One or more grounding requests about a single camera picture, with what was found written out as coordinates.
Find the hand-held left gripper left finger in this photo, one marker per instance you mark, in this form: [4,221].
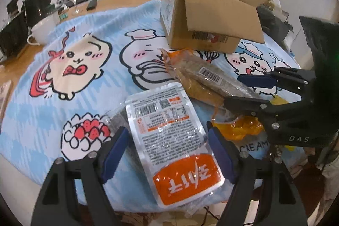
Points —
[116,152]

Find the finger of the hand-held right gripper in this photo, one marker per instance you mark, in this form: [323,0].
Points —
[255,81]
[242,104]

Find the dark snack in clear wrapper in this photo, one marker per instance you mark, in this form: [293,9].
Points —
[119,120]

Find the small teal box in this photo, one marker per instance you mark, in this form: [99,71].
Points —
[63,16]

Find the blue cartoon printed blanket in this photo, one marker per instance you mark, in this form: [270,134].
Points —
[87,77]

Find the white mug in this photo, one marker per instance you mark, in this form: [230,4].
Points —
[43,30]

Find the brown snack packet orange wrapper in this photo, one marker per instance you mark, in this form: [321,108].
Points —
[197,72]

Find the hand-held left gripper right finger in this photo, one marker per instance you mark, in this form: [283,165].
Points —
[220,152]

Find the silver pouch with orange label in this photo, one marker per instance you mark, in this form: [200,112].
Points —
[169,141]

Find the cardboard box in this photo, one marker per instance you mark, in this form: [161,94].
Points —
[212,9]

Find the dark bag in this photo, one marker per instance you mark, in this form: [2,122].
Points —
[275,24]

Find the glossy black box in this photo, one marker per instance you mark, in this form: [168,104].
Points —
[13,35]
[37,7]
[16,2]

